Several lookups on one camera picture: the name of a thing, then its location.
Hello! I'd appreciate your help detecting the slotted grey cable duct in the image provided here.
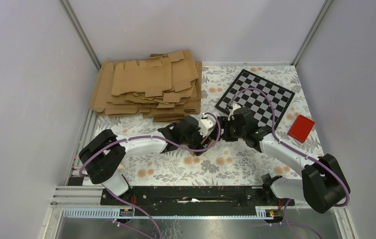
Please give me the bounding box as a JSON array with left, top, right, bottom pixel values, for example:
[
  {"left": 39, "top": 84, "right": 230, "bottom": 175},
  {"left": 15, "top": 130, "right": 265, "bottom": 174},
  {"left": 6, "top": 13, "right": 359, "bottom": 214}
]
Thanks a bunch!
[{"left": 62, "top": 207, "right": 273, "bottom": 220}]

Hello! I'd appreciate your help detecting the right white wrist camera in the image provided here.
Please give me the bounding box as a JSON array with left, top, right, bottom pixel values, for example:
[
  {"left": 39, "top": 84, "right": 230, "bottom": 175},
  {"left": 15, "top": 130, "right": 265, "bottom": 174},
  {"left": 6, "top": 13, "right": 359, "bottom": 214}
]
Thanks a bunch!
[{"left": 228, "top": 104, "right": 241, "bottom": 120}]

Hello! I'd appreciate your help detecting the brown cardboard box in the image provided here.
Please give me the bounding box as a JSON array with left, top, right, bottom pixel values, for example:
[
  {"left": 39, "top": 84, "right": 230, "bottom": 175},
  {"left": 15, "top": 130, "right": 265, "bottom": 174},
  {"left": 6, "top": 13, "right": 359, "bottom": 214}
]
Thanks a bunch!
[{"left": 190, "top": 132, "right": 217, "bottom": 156}]

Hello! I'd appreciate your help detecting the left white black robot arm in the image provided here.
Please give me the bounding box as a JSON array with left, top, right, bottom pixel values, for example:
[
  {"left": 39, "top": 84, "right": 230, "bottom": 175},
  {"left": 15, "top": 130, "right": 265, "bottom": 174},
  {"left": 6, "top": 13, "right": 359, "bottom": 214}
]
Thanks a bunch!
[{"left": 78, "top": 113, "right": 217, "bottom": 205}]

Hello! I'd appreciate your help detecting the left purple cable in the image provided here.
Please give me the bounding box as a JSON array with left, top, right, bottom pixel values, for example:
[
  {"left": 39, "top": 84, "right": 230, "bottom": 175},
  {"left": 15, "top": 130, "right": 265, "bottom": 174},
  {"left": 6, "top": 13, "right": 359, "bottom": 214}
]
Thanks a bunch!
[{"left": 79, "top": 112, "right": 222, "bottom": 239}]

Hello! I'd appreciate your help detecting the black white checkerboard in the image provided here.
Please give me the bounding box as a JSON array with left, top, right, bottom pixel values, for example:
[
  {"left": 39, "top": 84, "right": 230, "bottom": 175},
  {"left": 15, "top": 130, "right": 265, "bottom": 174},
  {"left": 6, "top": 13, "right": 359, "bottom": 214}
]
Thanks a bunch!
[{"left": 215, "top": 69, "right": 295, "bottom": 127}]

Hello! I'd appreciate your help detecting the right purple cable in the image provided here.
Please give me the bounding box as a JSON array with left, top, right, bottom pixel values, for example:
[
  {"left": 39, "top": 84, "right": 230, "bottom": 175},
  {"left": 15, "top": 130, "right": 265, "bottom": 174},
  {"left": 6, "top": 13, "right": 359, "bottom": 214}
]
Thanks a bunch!
[{"left": 227, "top": 87, "right": 352, "bottom": 239}]

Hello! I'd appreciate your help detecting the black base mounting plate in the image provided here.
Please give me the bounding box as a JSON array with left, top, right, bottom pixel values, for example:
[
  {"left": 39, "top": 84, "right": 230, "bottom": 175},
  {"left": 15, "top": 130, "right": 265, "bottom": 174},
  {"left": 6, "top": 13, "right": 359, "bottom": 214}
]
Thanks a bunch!
[{"left": 100, "top": 184, "right": 296, "bottom": 217}]

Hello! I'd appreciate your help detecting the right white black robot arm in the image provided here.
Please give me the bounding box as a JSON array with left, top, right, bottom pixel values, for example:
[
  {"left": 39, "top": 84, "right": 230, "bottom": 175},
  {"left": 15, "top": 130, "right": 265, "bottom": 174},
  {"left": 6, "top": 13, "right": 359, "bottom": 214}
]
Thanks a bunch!
[{"left": 214, "top": 105, "right": 351, "bottom": 214}]

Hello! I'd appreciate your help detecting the stack of flat cardboard boxes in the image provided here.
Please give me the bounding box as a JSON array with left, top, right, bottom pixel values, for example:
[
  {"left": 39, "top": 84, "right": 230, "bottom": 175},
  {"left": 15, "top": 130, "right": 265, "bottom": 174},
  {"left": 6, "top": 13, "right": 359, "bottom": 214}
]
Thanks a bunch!
[{"left": 89, "top": 50, "right": 202, "bottom": 122}]

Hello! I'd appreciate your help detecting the red box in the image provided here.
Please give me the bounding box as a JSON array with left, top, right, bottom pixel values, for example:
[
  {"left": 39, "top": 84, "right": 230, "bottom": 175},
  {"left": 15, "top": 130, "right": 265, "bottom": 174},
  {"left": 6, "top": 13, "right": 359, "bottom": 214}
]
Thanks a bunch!
[{"left": 287, "top": 115, "right": 315, "bottom": 143}]

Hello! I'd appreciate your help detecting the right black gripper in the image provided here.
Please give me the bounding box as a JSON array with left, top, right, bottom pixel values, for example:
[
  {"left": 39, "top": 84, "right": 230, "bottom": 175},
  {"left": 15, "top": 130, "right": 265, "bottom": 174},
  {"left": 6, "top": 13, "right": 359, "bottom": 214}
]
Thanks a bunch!
[{"left": 210, "top": 116, "right": 246, "bottom": 142}]

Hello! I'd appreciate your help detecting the purple cable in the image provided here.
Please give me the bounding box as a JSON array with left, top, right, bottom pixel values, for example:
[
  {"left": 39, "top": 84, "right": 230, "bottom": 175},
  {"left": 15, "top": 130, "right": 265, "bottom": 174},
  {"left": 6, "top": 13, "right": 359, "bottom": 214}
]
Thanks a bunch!
[
  {"left": 79, "top": 112, "right": 222, "bottom": 239},
  {"left": 227, "top": 87, "right": 352, "bottom": 239}
]

